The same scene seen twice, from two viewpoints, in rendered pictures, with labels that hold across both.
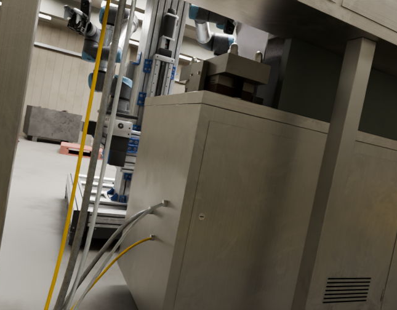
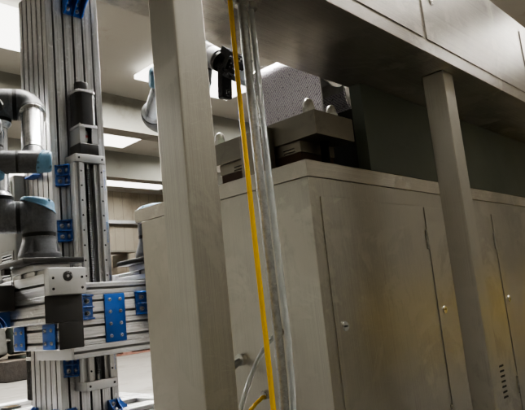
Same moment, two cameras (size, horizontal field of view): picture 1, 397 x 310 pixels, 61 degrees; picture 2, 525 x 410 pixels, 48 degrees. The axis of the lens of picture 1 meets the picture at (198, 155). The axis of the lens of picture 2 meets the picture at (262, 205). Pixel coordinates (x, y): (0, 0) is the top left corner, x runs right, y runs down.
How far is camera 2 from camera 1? 0.67 m
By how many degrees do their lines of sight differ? 26
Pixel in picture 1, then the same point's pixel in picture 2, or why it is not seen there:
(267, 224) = (403, 320)
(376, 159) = not seen: hidden behind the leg
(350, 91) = (450, 129)
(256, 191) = (382, 278)
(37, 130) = not seen: outside the picture
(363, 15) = (443, 47)
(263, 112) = (361, 176)
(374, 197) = not seen: hidden behind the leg
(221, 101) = (324, 170)
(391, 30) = (463, 59)
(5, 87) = (202, 172)
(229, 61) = (317, 119)
